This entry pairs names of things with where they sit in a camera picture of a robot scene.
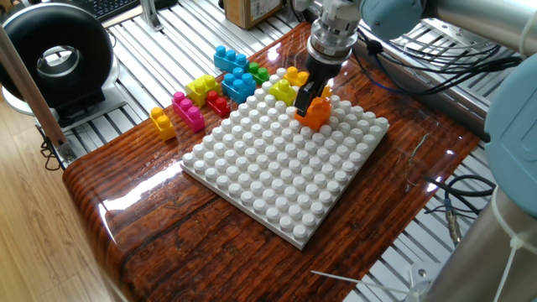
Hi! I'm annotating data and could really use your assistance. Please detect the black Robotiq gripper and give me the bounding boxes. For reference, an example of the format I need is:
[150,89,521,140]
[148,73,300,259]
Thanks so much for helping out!
[293,49,352,119]

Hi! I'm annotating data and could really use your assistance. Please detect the orange tall block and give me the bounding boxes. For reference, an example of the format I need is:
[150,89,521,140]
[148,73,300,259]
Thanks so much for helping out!
[295,96,333,132]

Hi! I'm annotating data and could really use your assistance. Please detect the yellow four-stud long block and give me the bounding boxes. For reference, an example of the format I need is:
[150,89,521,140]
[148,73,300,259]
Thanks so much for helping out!
[284,65,333,101]

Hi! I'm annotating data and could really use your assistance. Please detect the small lime block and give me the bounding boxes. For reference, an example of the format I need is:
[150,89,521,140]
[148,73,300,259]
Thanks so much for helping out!
[268,78,299,107]

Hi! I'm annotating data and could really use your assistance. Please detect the green two-stud block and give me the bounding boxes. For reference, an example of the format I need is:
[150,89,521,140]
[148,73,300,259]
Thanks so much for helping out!
[247,61,270,85]

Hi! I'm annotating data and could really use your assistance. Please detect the white studded baseplate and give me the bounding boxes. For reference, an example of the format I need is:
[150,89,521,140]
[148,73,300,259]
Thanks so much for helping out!
[180,66,390,251]

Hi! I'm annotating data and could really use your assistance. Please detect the blue four-stud square block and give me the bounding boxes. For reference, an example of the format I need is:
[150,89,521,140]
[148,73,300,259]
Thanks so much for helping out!
[221,66,258,105]

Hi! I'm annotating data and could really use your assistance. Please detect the blue three-stud long block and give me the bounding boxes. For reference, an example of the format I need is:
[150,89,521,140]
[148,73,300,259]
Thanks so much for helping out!
[213,44,250,73]

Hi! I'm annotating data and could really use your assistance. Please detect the red two-stud block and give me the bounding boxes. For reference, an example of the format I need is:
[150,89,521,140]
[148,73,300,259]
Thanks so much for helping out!
[205,90,232,118]

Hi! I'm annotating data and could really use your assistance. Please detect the cardboard box with label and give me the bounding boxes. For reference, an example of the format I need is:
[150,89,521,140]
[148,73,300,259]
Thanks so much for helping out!
[223,0,283,30]

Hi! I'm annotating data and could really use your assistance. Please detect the lime tall two-stud block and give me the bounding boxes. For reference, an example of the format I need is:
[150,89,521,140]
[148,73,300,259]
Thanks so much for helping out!
[185,74,222,107]

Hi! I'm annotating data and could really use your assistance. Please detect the magenta three-stud block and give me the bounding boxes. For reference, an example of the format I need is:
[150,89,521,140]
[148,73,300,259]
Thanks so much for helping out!
[171,91,206,134]

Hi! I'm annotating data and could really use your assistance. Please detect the yellow two-stud block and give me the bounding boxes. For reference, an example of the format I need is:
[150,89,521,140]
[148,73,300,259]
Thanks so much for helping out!
[149,107,178,143]

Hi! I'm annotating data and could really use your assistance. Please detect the wood pattern table mat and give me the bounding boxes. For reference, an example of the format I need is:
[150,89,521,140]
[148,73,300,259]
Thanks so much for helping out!
[62,23,482,302]

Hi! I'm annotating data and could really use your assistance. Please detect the white zip tie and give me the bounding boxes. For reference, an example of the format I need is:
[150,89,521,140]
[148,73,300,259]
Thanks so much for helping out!
[310,269,420,295]
[490,196,537,302]

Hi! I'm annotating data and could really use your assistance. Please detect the black keyboard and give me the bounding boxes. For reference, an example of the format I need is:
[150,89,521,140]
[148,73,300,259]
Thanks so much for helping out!
[77,0,142,23]

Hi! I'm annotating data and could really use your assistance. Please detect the slanted aluminium bar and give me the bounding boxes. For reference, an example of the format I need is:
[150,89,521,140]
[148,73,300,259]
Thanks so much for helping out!
[0,23,78,165]

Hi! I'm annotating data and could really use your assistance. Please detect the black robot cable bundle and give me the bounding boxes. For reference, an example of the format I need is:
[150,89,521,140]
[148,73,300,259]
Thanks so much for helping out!
[354,29,524,96]

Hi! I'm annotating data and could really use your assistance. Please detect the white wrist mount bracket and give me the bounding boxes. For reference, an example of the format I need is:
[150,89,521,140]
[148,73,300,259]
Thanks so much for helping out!
[293,0,364,29]

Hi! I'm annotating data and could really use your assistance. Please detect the aluminium post bracket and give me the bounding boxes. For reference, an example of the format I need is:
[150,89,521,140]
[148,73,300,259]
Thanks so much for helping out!
[139,0,164,33]

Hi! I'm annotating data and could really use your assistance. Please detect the black looped cables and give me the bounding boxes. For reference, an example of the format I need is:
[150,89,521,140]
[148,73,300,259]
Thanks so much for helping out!
[421,174,497,221]

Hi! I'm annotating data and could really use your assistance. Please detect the silver cable connector plug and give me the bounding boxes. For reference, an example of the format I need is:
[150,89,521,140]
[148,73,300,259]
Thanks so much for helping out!
[446,208,462,247]

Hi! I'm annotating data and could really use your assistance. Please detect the white device base plate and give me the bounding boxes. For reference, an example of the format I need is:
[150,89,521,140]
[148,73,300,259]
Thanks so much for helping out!
[2,81,129,133]

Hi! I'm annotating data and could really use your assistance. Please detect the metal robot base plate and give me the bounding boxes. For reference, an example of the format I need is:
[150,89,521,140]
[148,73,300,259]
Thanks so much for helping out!
[409,262,441,302]

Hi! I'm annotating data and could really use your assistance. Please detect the black ring shaped device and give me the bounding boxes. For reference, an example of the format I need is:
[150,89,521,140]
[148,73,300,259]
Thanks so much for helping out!
[0,3,115,127]

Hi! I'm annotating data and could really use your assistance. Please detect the thin black wire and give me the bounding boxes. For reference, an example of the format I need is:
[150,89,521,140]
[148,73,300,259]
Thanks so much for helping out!
[39,125,63,172]

